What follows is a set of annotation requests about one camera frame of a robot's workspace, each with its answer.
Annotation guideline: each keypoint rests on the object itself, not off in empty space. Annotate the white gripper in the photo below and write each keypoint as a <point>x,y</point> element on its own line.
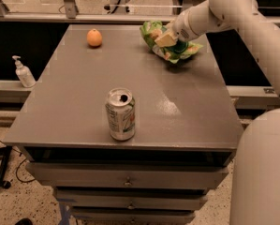
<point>182,28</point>

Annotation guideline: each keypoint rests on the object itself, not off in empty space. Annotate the green rice chip bag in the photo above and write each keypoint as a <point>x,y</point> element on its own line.
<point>180,51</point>

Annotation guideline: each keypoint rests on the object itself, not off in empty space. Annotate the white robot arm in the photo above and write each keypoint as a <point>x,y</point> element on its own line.
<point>255,196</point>

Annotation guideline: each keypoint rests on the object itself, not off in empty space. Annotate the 7up soda can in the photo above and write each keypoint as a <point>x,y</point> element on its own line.
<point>120,109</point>

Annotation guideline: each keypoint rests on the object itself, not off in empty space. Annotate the orange fruit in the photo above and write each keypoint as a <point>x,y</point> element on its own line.
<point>94,38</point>

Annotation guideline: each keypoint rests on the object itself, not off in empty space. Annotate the grey drawer cabinet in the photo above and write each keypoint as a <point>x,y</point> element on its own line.
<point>184,116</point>

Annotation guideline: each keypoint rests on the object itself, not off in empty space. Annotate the white pump dispenser bottle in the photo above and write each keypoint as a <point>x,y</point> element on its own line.
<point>23,72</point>

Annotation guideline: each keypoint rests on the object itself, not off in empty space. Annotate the top grey drawer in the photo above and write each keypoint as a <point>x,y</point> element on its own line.
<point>126,176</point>

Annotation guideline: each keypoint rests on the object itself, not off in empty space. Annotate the grey drawer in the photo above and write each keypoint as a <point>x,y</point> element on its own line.
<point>126,176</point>
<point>133,216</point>
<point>132,198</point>

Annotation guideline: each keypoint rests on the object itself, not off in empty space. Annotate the middle grey drawer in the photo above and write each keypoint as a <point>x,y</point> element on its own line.
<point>132,198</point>

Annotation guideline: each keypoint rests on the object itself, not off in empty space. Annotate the bottom grey drawer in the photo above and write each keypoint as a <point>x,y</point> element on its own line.
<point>133,216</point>

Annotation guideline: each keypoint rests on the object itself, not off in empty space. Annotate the black stand leg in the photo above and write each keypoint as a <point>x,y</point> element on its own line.
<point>4,158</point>

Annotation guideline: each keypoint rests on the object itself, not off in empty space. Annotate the metal window rail frame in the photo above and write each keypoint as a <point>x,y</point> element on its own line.
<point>90,11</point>

